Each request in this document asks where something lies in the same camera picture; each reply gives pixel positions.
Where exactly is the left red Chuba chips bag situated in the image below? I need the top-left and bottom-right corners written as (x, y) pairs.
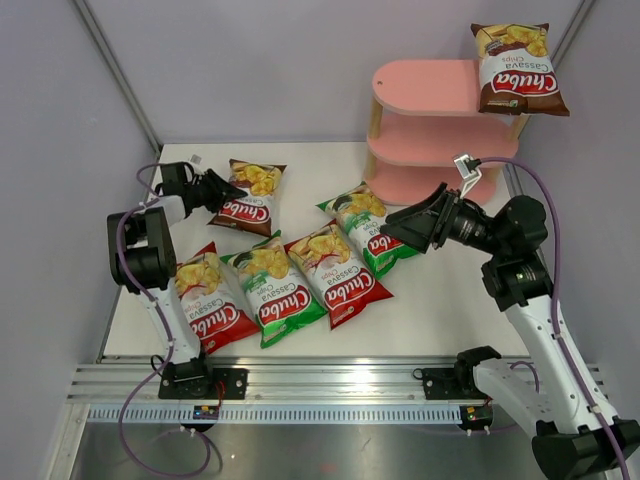
top-left (175, 241), bottom-right (260, 355)

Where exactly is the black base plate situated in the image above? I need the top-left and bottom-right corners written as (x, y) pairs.
top-left (158, 362), bottom-right (249, 400)
top-left (412, 364), bottom-right (511, 401)

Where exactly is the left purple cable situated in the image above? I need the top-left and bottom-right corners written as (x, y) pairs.
top-left (114, 162), bottom-right (211, 475)

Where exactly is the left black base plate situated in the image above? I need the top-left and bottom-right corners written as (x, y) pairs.
top-left (158, 362), bottom-right (249, 400)

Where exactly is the large brown Chuba chips bag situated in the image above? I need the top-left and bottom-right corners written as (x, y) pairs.
top-left (470, 23), bottom-right (570, 116)

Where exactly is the aluminium mounting rail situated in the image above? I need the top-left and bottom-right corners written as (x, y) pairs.
top-left (67, 355), bottom-right (611, 405)

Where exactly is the green Chuba chips bag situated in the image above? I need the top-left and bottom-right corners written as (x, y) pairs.
top-left (316, 182), bottom-right (418, 279)
top-left (221, 231), bottom-right (327, 349)

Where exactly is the small brown Chuba chips bag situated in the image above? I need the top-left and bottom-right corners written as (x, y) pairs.
top-left (208, 159), bottom-right (287, 237)

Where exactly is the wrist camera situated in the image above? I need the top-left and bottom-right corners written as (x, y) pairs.
top-left (453, 153), bottom-right (482, 198)
top-left (189, 154), bottom-right (203, 175)

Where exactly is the white slotted cable duct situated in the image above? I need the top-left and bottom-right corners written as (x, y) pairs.
top-left (88, 404), bottom-right (462, 425)

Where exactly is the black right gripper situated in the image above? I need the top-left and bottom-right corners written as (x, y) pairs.
top-left (382, 182), bottom-right (508, 257)

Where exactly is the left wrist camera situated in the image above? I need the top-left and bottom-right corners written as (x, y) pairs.
top-left (189, 154), bottom-right (203, 175)

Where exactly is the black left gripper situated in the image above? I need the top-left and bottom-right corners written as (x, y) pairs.
top-left (184, 169), bottom-right (245, 214)

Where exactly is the middle red Chuba chips bag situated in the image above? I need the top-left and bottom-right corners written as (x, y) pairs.
top-left (285, 221), bottom-right (393, 330)

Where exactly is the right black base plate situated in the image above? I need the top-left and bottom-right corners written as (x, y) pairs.
top-left (412, 364), bottom-right (511, 401)

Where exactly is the pink three-tier shelf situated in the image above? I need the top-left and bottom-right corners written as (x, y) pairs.
top-left (363, 59), bottom-right (527, 205)

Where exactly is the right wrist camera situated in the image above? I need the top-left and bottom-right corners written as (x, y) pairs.
top-left (453, 153), bottom-right (482, 198)

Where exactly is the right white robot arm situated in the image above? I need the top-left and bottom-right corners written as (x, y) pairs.
top-left (381, 184), bottom-right (639, 479)

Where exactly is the red chuba chips bag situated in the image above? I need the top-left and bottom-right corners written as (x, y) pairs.
top-left (285, 221), bottom-right (393, 330)
top-left (175, 241), bottom-right (260, 355)

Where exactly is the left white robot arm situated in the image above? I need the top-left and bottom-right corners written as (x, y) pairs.
top-left (107, 162), bottom-right (257, 402)

